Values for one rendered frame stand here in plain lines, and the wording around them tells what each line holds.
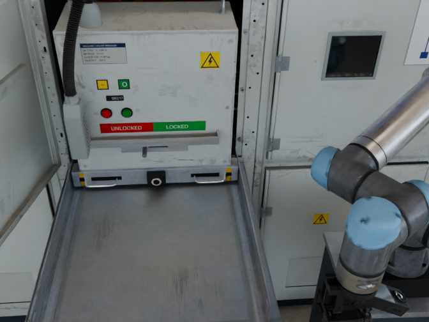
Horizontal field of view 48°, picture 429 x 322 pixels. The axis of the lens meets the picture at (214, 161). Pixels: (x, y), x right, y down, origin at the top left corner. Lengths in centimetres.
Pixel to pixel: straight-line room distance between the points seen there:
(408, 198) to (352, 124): 91
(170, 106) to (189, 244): 41
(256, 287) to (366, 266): 56
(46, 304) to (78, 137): 45
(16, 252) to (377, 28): 152
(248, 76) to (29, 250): 108
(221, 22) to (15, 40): 58
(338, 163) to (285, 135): 80
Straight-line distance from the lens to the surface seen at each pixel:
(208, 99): 143
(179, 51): 135
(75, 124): 136
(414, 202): 83
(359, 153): 90
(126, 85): 140
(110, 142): 147
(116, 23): 138
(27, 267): 208
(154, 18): 141
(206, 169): 157
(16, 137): 152
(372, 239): 75
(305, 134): 168
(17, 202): 157
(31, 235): 195
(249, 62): 153
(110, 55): 136
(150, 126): 147
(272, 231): 194
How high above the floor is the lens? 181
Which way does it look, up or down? 35 degrees down
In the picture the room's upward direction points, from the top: 1 degrees clockwise
